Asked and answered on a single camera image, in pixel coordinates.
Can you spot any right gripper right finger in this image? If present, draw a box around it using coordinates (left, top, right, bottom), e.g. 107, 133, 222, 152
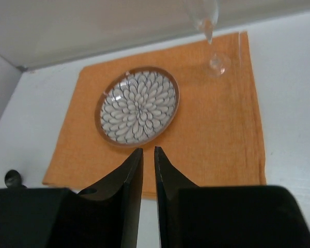
154, 146, 198, 247

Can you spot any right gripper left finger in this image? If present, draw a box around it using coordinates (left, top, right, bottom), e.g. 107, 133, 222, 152
79, 148, 143, 247

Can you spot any floral patterned ceramic plate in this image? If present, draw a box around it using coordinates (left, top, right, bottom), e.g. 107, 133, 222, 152
94, 66, 180, 147

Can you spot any clear wine glass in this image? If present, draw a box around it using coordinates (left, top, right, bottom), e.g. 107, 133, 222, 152
182, 0, 230, 77

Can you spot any black spoon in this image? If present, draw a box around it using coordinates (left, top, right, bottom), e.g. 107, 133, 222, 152
4, 169, 26, 189

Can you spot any orange cloth placemat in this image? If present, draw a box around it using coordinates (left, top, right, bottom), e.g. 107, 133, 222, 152
42, 32, 266, 199

